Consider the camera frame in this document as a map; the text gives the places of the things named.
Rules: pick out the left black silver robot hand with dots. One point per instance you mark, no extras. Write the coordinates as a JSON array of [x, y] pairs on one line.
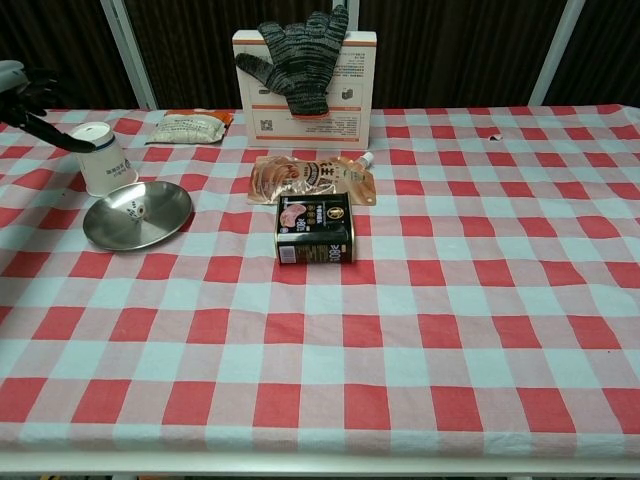
[[20, 107]]

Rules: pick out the white paper cup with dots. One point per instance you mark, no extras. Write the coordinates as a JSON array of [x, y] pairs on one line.
[[105, 167]]

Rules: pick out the small white die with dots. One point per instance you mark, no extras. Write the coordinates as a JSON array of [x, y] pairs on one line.
[[135, 211]]

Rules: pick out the round metal plate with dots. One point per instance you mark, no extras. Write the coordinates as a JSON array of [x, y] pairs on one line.
[[160, 220]]

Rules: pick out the white orange food packet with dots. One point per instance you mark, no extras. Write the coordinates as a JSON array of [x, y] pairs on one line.
[[187, 129]]

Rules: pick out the grey black knitted glove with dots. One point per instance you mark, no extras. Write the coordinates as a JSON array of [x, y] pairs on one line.
[[297, 65]]

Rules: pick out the orange spouted food pouch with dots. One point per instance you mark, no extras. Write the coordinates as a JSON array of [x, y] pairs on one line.
[[310, 175]]

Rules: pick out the black luncheon meat can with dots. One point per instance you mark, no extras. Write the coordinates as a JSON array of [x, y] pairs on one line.
[[315, 230]]

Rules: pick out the white orange cardboard box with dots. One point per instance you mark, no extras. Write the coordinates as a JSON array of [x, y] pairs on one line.
[[350, 100]]

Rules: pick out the red white checkered tablecloth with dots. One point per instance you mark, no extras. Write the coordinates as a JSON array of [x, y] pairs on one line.
[[400, 325]]

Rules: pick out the small black white scrap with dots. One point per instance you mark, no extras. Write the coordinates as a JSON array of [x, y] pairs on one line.
[[495, 137]]

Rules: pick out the white partition frame post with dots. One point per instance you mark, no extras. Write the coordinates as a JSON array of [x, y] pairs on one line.
[[354, 15], [557, 52], [130, 55]]

